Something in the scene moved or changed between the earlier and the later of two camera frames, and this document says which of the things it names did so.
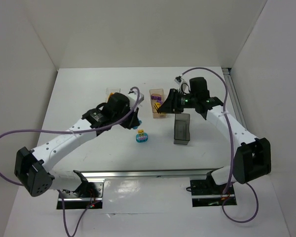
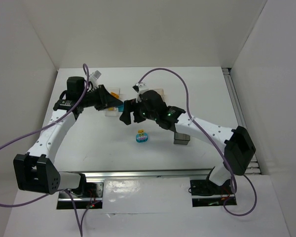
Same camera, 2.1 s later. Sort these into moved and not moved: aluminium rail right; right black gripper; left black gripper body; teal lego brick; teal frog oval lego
Moved: left black gripper body; teal lego brick; right black gripper
Not moved: teal frog oval lego; aluminium rail right
